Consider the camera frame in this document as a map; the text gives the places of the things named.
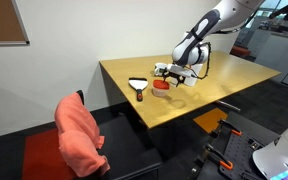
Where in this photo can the red lunchbox lid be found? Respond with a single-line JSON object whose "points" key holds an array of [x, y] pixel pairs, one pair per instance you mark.
{"points": [[161, 84]]}

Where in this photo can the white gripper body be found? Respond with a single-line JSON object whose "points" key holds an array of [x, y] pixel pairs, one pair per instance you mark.
{"points": [[176, 71]]}

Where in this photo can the brown cork board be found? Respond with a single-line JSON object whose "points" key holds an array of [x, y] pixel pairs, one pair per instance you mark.
{"points": [[12, 30]]}

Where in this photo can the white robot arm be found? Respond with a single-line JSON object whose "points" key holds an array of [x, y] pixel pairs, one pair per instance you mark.
{"points": [[224, 18]]}

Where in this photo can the clear plastic lunchbox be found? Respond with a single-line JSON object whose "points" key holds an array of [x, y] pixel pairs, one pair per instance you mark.
{"points": [[159, 92]]}

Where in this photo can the white scraper black red handle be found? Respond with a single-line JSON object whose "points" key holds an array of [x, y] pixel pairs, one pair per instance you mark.
{"points": [[138, 84]]}

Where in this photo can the orange handled clamp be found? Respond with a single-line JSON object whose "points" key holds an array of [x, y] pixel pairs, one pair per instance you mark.
{"points": [[222, 160], [234, 130]]}

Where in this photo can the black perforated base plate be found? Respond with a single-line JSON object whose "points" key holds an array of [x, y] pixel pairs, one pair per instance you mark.
{"points": [[237, 149]]}

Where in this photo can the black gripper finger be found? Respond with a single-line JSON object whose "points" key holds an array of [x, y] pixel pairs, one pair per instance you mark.
{"points": [[180, 80], [165, 74]]}

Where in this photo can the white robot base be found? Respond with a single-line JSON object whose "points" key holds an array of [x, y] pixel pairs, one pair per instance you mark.
{"points": [[272, 160]]}

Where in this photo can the salmon pink towel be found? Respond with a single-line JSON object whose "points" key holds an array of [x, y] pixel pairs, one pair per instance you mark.
{"points": [[79, 137]]}

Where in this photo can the black chair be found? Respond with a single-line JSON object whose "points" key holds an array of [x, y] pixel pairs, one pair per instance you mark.
{"points": [[129, 150]]}

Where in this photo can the white water bottle black cap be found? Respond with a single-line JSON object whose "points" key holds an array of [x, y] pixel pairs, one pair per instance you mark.
{"points": [[194, 70]]}

